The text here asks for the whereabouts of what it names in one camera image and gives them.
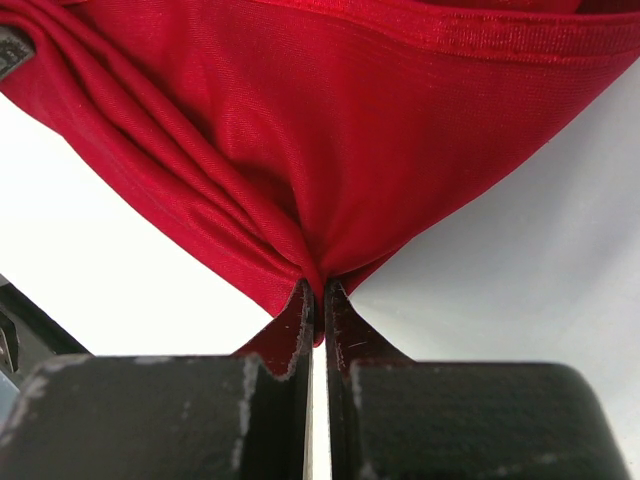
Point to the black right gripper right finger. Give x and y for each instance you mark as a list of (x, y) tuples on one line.
[(392, 417)]

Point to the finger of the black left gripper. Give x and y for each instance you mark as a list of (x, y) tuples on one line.
[(16, 49)]

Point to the red cloth napkin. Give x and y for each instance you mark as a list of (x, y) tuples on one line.
[(284, 140)]

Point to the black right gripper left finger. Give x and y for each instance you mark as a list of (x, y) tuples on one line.
[(237, 416)]

